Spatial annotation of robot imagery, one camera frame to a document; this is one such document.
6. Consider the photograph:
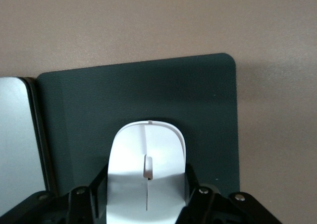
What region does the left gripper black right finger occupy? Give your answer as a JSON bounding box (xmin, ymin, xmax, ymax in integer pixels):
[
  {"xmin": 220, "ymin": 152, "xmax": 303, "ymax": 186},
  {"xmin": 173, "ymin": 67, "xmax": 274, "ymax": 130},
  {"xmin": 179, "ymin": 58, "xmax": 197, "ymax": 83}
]
[{"xmin": 177, "ymin": 164, "xmax": 283, "ymax": 224}]

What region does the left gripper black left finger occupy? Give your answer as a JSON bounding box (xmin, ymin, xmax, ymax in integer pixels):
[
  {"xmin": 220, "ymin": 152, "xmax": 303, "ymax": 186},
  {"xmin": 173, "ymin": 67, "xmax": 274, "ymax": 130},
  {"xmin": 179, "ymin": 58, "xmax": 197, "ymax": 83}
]
[{"xmin": 0, "ymin": 163, "xmax": 109, "ymax": 224}]

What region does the white computer mouse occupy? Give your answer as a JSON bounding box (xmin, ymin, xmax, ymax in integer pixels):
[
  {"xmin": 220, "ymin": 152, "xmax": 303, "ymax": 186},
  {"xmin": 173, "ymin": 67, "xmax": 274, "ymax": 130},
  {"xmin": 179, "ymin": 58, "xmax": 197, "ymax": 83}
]
[{"xmin": 106, "ymin": 119, "xmax": 188, "ymax": 224}]

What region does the dark mouse pad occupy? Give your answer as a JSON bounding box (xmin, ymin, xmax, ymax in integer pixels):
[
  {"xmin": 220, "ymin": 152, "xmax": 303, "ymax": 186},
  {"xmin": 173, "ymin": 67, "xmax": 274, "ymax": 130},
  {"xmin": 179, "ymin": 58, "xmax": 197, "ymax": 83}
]
[{"xmin": 36, "ymin": 52, "xmax": 242, "ymax": 197}]

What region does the silver laptop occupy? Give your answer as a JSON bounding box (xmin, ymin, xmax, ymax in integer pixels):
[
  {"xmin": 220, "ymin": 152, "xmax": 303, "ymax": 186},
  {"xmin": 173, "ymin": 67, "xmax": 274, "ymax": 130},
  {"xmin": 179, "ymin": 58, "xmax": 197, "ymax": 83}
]
[{"xmin": 0, "ymin": 76, "xmax": 59, "ymax": 197}]

